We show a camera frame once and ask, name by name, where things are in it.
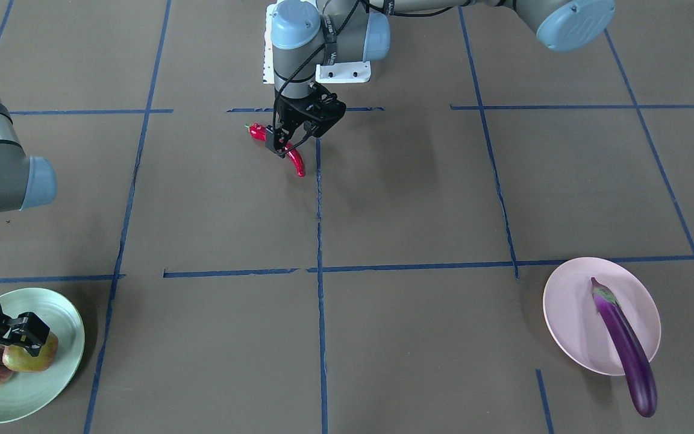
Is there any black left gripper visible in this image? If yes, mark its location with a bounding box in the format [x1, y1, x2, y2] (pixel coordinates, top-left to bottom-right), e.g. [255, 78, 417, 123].
[264, 83, 346, 159]

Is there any red yellow pomegranate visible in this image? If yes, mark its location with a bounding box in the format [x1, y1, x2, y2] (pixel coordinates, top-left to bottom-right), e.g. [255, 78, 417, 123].
[2, 332, 59, 373]

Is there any red chili pepper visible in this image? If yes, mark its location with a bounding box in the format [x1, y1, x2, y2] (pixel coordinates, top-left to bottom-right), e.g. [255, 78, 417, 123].
[245, 123, 306, 177]

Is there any purple eggplant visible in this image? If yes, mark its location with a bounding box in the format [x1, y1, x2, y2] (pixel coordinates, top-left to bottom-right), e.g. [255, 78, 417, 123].
[590, 277, 658, 418]

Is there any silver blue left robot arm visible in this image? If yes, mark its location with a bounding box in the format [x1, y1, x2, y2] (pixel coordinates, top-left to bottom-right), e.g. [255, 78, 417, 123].
[263, 1, 615, 159]

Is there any green plastic plate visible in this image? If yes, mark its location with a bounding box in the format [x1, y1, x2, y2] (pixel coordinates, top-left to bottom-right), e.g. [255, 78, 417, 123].
[0, 288, 85, 424]

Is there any pink plastic plate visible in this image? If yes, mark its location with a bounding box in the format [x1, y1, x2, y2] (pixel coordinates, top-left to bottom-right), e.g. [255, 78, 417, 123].
[543, 257, 663, 376]

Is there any white camera stand base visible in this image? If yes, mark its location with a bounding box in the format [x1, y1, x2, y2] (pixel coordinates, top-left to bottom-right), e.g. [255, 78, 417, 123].
[262, 1, 371, 85]

